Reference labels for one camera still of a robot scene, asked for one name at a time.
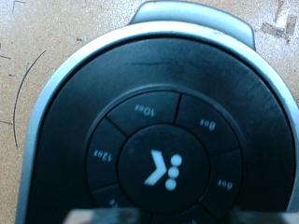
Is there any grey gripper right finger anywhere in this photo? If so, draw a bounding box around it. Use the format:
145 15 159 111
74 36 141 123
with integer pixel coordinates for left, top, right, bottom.
222 209 299 224

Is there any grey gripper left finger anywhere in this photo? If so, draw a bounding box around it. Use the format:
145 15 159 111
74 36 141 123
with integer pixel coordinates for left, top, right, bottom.
63 206 152 224

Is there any black Keurig coffee machine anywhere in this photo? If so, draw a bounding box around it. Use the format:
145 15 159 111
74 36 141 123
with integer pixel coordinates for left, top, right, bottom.
14 0 299 224

